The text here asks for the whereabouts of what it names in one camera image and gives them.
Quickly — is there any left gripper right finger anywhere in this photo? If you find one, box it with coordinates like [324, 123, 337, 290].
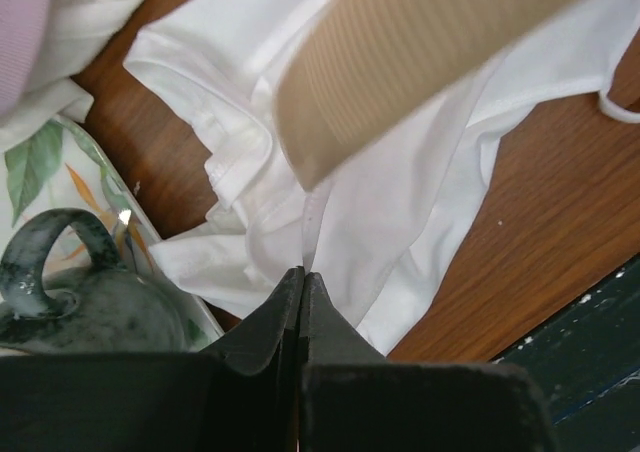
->
[299, 273, 558, 451]

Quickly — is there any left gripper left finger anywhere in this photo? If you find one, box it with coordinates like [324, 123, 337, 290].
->
[1, 267, 305, 451]

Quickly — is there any white tank top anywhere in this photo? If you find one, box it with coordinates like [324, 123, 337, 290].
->
[124, 0, 639, 354]

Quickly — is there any wooden hanger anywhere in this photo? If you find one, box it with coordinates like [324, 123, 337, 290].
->
[274, 0, 578, 190]

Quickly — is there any mauve tank top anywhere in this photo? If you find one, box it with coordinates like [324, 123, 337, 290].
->
[1, 0, 51, 114]

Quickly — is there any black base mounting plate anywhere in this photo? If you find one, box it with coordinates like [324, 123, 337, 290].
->
[494, 257, 640, 451]

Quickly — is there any floral serving tray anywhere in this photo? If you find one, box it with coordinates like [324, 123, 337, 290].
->
[1, 116, 223, 351]

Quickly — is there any white hanging garment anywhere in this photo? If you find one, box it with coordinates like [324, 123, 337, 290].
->
[1, 0, 144, 150]

